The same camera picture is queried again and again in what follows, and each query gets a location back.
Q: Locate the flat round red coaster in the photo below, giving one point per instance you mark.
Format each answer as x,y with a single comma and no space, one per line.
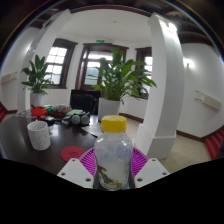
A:
71,154

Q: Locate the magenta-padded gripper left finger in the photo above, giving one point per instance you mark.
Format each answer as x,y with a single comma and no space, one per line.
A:
75,171

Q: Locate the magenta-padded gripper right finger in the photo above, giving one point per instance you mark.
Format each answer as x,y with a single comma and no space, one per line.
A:
151,170

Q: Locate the large potted green plant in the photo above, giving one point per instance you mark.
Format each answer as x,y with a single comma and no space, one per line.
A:
115,80

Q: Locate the green book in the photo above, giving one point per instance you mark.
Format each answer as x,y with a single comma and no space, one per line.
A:
74,112

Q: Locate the black chair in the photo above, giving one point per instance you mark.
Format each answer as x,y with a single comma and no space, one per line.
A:
83,101

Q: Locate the red box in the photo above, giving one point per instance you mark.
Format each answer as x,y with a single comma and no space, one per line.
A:
39,111

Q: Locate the printed paper sheet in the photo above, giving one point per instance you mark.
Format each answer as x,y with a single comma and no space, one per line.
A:
93,130

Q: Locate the white speckled mug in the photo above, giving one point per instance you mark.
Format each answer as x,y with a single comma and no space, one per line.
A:
39,135

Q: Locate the wall lamp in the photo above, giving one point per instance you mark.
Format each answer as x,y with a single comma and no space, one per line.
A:
187,63

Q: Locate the dark-framed single window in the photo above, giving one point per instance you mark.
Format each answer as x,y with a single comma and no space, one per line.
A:
58,60

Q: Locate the green exit sign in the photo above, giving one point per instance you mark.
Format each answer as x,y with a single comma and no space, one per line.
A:
100,41

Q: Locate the clear yellow-capped drink bottle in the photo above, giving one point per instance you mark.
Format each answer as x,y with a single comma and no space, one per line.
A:
113,150

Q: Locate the open snack box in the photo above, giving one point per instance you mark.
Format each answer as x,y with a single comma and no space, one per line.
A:
60,110

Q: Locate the dark-framed glass door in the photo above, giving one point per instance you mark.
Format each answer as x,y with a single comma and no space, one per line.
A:
91,63

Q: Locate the small potted green plant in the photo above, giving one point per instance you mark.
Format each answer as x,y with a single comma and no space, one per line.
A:
36,78

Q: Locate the dark-framed narrow window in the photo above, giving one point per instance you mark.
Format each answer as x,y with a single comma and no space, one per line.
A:
148,63

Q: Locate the black pouch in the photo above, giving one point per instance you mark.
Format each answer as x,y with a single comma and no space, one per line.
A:
48,120

